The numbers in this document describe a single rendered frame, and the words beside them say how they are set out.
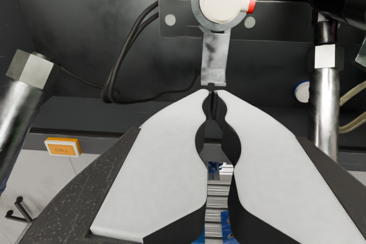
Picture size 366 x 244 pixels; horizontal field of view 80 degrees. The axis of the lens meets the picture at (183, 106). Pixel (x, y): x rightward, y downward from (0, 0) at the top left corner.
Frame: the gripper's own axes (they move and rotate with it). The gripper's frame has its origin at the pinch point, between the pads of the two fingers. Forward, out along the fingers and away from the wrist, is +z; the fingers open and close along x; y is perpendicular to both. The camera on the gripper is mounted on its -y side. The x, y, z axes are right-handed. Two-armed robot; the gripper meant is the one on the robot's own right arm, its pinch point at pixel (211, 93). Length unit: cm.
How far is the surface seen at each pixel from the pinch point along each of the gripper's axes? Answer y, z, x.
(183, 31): 0.0, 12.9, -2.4
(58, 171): 143, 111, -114
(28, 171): 145, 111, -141
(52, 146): 19.1, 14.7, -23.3
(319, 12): -3.1, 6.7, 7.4
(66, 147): 19.1, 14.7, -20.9
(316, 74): 0.5, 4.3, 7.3
